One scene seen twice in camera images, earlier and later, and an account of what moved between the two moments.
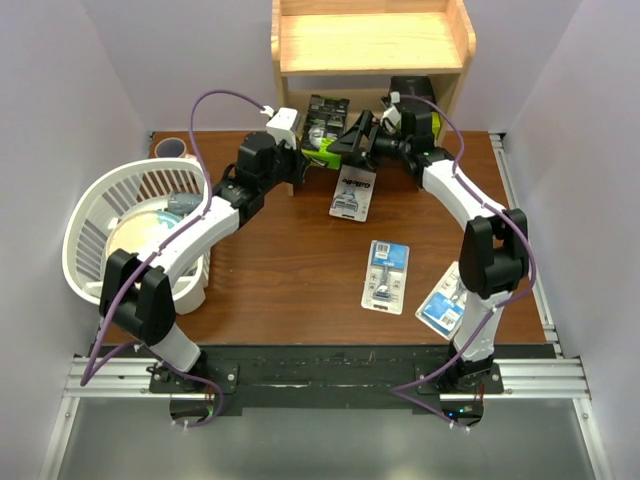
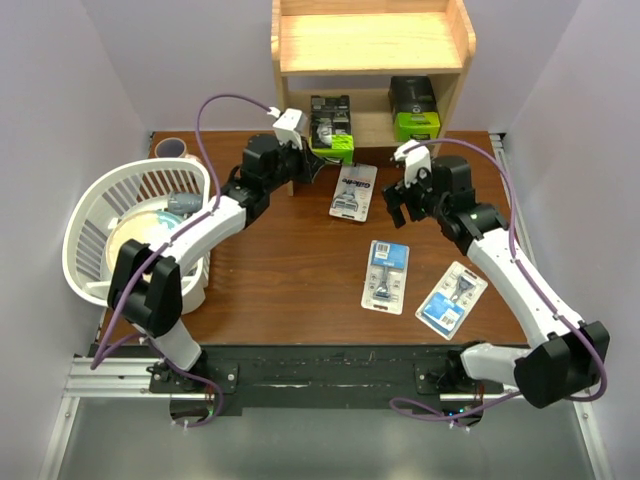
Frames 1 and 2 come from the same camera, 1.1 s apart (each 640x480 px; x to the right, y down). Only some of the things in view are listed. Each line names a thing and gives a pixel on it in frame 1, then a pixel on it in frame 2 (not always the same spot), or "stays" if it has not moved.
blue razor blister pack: (386, 276) stays
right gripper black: (350, 143) → (397, 194)
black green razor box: (325, 122) stays
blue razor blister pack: (444, 307) stays
